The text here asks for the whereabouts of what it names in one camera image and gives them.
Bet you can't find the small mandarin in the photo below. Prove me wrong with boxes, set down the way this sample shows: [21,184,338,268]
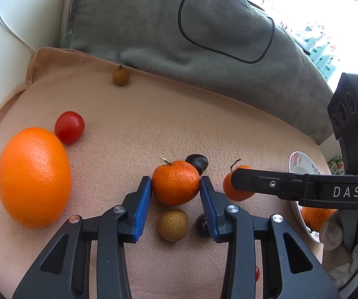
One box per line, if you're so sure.
[223,159,255,202]

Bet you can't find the mandarin with stem middle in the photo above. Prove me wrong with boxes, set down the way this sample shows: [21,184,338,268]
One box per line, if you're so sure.
[152,157,200,206]

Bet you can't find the brown longan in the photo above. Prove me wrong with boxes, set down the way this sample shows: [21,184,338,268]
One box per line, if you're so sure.
[157,209,188,242]
[113,66,130,86]

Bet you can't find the white gloved hand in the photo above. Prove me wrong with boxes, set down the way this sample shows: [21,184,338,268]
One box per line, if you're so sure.
[320,210,358,296]

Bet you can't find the green snack package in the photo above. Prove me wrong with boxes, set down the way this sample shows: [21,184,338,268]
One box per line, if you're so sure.
[328,154,345,175]

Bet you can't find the red cherry tomato lower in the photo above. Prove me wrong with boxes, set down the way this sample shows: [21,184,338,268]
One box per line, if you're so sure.
[255,266,261,282]

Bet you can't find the red cherry tomato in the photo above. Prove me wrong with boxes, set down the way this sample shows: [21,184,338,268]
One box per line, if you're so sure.
[255,266,261,282]
[54,111,85,145]

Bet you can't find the spotted orange in plate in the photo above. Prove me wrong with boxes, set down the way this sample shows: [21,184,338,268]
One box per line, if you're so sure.
[301,207,337,232]

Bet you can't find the floral packages on sill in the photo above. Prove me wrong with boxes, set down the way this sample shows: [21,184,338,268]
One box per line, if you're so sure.
[301,26,337,81]

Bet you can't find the white floral plate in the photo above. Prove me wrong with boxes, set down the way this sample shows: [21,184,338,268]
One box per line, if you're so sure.
[288,151,321,244]

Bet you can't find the large orange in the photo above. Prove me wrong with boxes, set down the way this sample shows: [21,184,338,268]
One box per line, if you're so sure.
[0,128,72,229]

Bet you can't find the dark cherry lower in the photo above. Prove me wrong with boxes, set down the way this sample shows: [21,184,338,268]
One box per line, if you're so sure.
[195,214,211,238]

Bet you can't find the dark cherry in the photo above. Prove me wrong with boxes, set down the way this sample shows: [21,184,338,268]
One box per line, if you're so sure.
[185,154,209,175]
[195,214,211,238]

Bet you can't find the dark cherry upper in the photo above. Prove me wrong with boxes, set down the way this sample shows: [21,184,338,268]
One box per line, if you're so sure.
[185,154,209,175]

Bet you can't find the pink beige blanket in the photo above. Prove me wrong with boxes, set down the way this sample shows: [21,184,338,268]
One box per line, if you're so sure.
[0,48,328,298]

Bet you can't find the red cherry tomato upper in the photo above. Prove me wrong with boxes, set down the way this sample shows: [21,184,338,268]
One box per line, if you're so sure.
[54,111,85,145]

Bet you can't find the grey cushion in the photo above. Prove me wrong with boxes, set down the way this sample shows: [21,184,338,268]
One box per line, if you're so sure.
[61,0,333,143]

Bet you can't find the black cable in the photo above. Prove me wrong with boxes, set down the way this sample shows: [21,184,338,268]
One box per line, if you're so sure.
[177,0,276,64]

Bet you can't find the white cable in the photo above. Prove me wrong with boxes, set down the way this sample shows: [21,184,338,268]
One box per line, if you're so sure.
[0,0,38,54]

